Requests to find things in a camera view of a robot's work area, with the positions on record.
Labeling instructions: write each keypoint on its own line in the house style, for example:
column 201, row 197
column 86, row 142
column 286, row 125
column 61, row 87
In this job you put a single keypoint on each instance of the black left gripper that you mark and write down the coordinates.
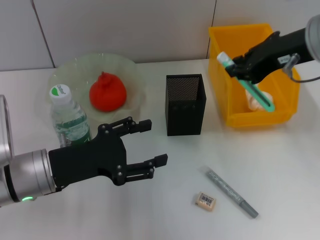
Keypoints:
column 90, row 160

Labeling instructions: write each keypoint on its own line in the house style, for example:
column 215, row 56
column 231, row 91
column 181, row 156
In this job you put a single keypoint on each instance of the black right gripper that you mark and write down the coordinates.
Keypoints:
column 275, row 52

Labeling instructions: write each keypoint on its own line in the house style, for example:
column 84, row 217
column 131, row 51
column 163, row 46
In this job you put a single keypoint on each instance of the mint green utility knife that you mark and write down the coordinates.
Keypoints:
column 260, row 97

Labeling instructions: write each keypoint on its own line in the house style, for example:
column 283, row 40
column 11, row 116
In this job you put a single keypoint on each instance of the white paper ball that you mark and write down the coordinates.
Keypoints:
column 252, row 101

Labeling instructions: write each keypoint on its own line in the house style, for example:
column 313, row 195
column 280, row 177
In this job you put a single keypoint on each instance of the clear green-label water bottle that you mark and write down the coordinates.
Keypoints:
column 70, row 122

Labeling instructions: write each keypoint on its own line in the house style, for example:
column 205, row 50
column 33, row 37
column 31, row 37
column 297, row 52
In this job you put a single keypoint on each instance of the beige eraser with barcode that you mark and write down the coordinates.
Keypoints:
column 205, row 201

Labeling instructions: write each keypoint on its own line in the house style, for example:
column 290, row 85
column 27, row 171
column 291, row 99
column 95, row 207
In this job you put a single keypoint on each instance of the black mesh pen holder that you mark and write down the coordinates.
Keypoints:
column 185, row 117

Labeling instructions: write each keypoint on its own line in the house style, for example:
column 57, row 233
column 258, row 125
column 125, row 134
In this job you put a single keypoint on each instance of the grey glitter pen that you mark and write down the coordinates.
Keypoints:
column 225, row 188

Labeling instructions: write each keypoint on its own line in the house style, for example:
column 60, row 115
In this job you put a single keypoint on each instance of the clear green glass fruit plate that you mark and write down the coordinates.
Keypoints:
column 75, row 70

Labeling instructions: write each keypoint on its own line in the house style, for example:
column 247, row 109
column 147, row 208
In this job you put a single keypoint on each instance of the yellow plastic bin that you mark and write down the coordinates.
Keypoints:
column 225, row 100

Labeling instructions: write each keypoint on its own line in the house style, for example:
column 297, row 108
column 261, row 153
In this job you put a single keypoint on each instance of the silver round connector stub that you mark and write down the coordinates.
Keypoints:
column 63, row 141

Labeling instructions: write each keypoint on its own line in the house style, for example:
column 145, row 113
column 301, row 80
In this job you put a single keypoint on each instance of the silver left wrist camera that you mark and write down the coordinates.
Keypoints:
column 5, row 130

